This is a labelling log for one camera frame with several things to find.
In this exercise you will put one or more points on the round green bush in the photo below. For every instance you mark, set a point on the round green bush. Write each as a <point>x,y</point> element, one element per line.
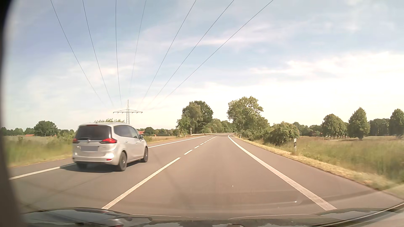
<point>282,133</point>

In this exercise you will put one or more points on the electricity pylon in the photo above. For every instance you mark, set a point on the electricity pylon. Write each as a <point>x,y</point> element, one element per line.
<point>127,112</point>

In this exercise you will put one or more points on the group of tall trees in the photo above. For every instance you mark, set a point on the group of tall trees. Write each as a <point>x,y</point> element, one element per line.
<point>195,116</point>

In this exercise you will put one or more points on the road markings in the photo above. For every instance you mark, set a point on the road markings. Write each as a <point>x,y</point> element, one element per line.
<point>285,179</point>

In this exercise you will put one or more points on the silver minivan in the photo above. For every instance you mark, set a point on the silver minivan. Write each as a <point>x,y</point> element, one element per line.
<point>107,145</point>

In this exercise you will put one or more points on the grey asphalt road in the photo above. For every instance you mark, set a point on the grey asphalt road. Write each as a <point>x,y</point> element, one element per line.
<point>214,176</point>

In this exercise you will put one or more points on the row of trees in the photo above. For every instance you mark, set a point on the row of trees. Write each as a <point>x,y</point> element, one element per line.
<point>358,124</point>

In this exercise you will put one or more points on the distant tree line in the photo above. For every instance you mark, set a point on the distant tree line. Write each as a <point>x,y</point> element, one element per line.
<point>45,128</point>

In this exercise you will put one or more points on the white marker post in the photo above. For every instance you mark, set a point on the white marker post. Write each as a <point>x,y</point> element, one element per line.
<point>295,144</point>

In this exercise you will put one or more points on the guard rail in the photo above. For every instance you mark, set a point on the guard rail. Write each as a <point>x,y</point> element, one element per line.
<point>208,134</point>

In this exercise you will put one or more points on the tall leafy tree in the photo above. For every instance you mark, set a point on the tall leafy tree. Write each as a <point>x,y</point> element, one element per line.
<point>246,115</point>

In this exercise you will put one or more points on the car's own bonnet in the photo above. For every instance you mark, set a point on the car's own bonnet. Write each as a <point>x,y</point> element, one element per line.
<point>94,219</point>

